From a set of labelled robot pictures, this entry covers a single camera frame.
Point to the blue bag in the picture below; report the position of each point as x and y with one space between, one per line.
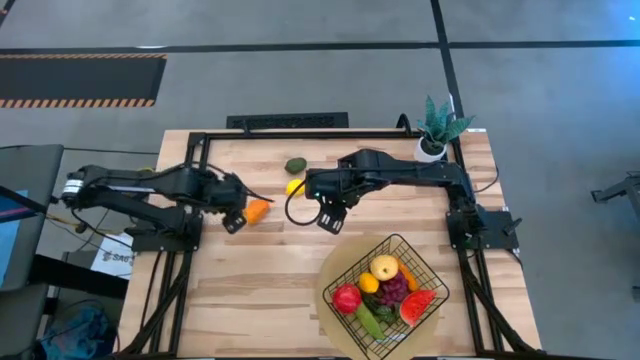
80 332

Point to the white printed paper sheet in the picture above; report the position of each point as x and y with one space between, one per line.
116 256

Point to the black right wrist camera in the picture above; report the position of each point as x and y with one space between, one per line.
332 217

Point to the pale yellow pear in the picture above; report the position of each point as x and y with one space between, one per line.
384 267

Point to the orange fruit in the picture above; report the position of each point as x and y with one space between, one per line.
257 212

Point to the black hazard-striped floor mat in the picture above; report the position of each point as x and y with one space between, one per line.
80 80

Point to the red watermelon slice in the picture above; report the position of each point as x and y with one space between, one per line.
417 307

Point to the purple grape bunch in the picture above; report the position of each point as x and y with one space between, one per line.
395 289

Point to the yellow lemon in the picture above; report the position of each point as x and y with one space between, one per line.
368 283
292 187

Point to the light green leafy vegetable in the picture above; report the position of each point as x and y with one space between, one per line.
370 322

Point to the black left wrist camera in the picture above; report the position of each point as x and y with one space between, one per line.
234 223

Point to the white basket label tag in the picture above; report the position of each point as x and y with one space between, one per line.
390 339

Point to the black metal table frame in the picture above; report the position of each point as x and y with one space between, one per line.
300 135

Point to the dark green avocado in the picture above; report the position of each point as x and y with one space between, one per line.
295 165

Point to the round woven straw placemat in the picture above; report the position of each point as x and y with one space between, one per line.
335 265

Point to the green plant in white pot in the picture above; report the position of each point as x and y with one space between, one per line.
435 135

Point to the black tripod leg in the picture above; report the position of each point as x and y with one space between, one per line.
620 190

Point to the black floor vent grille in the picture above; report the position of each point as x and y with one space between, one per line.
287 120

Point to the orange carrot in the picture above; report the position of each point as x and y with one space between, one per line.
410 277

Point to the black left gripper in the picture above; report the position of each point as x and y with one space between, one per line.
227 192

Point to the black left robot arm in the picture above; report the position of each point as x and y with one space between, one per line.
150 182

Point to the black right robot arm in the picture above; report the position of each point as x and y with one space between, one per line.
415 170

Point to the red apple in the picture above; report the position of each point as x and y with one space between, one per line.
346 298

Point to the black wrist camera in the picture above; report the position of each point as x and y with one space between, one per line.
234 223
332 217

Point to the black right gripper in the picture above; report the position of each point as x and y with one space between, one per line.
330 185

